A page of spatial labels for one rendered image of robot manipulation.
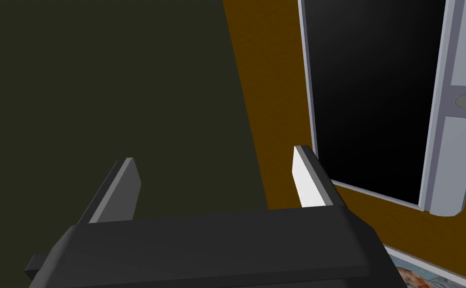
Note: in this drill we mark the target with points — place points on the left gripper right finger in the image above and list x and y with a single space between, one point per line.
310 188

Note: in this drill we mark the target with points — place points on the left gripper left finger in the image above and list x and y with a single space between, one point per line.
115 196

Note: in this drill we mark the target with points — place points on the grey round door knob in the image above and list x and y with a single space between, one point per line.
464 101

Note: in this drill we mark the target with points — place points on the framed colourful wall picture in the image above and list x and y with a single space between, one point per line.
428 274

